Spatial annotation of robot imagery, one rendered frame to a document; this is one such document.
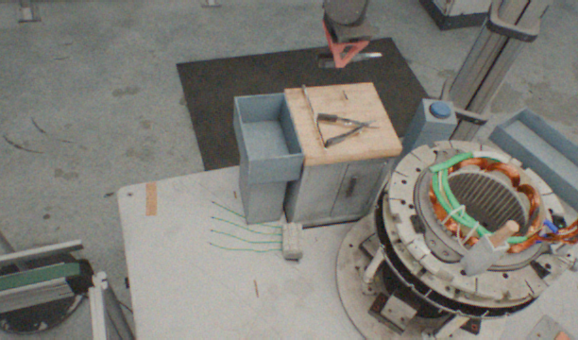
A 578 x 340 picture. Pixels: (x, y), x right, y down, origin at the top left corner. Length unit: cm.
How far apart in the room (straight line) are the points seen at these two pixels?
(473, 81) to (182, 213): 78
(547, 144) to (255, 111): 64
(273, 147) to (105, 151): 140
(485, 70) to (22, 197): 181
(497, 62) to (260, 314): 79
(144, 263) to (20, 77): 180
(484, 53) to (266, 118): 53
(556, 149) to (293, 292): 65
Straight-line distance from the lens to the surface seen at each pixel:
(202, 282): 107
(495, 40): 121
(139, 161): 225
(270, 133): 104
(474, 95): 130
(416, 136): 114
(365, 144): 95
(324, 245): 113
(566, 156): 120
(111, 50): 281
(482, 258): 78
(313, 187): 101
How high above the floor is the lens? 176
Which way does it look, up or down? 53 degrees down
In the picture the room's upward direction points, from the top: 11 degrees clockwise
